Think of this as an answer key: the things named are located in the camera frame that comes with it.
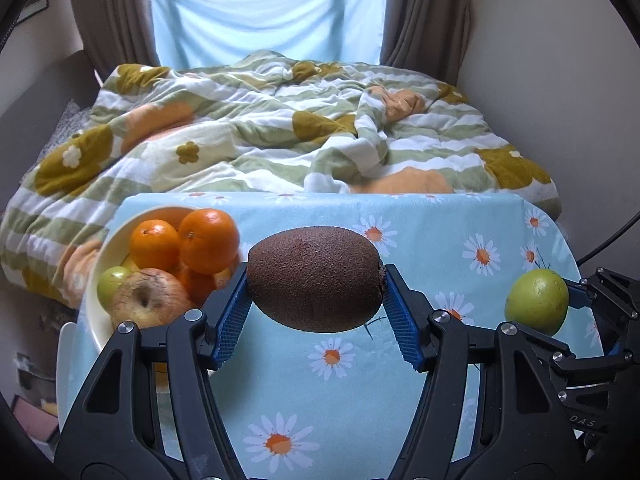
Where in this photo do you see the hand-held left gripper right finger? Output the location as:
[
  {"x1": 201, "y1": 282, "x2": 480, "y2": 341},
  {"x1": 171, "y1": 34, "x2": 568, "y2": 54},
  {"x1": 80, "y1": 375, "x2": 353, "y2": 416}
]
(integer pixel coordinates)
[{"x1": 382, "y1": 264, "x2": 586, "y2": 480}]

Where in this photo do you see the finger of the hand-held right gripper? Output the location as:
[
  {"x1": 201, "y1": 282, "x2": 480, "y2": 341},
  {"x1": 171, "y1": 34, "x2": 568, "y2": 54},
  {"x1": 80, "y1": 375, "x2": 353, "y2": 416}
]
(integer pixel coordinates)
[
  {"x1": 566, "y1": 267, "x2": 640, "y2": 320},
  {"x1": 549, "y1": 345, "x2": 626, "y2": 391}
]

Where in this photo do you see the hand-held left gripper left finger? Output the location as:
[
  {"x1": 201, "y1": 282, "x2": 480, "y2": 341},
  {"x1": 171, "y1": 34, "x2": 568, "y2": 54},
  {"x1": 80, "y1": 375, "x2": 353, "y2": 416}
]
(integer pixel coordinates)
[{"x1": 54, "y1": 261, "x2": 251, "y2": 480}]

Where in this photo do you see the large green apple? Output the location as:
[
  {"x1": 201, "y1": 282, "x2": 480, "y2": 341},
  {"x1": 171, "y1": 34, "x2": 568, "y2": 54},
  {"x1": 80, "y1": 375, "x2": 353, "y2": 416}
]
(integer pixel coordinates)
[{"x1": 504, "y1": 268, "x2": 570, "y2": 337}]

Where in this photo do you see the large orange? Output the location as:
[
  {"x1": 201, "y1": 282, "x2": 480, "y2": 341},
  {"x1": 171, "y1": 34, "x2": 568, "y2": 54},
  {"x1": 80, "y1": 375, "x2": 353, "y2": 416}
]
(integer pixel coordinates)
[{"x1": 178, "y1": 208, "x2": 241, "y2": 276}]

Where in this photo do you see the wrinkled yellow apple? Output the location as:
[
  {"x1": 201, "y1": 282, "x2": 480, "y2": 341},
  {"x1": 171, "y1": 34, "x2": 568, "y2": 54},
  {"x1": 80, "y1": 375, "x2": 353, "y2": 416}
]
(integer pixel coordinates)
[{"x1": 110, "y1": 268, "x2": 193, "y2": 330}]

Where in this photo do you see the brown kiwi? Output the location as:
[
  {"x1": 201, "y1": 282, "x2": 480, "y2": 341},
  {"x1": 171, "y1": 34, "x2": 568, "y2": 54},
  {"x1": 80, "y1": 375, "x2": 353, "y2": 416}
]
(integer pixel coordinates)
[{"x1": 246, "y1": 227, "x2": 387, "y2": 334}]

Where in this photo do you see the small green fruit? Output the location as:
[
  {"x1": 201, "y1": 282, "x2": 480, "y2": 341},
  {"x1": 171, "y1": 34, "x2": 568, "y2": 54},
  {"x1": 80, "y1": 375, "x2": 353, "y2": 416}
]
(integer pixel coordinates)
[{"x1": 97, "y1": 266, "x2": 135, "y2": 310}]

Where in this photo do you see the cream bowl with duck print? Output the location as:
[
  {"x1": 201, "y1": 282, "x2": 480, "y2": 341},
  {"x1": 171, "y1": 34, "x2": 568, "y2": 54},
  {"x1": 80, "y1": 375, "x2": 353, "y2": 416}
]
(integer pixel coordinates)
[{"x1": 82, "y1": 205, "x2": 251, "y2": 391}]

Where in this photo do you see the medium orange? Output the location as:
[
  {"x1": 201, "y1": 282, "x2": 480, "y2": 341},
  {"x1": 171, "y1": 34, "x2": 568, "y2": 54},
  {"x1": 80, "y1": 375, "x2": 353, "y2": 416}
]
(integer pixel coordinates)
[{"x1": 129, "y1": 219, "x2": 181, "y2": 272}]

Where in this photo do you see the blue daisy tablecloth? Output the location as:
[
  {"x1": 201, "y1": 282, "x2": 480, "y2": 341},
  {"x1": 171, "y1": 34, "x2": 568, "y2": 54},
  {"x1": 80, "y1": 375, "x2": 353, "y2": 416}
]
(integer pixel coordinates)
[{"x1": 67, "y1": 191, "x2": 601, "y2": 480}]

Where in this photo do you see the striped flower blanket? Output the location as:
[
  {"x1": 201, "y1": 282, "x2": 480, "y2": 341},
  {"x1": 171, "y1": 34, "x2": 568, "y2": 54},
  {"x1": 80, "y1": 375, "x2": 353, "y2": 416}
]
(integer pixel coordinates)
[{"x1": 0, "y1": 50, "x2": 563, "y2": 311}]

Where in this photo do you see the grey curtain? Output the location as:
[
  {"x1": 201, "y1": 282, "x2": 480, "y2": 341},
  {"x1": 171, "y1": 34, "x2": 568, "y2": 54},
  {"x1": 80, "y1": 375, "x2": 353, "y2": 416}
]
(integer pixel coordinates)
[
  {"x1": 67, "y1": 0, "x2": 163, "y2": 81},
  {"x1": 377, "y1": 0, "x2": 473, "y2": 86}
]

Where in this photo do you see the light blue window sheet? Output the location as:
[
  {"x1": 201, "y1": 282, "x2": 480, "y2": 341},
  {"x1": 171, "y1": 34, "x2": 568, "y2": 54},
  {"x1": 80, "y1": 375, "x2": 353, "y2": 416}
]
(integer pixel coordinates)
[{"x1": 147, "y1": 0, "x2": 391, "y2": 73}]

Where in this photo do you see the black cable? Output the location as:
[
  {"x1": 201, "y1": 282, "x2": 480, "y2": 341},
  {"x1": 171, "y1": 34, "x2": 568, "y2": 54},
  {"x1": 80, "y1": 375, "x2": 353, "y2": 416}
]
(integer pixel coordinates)
[{"x1": 577, "y1": 210, "x2": 640, "y2": 266}]

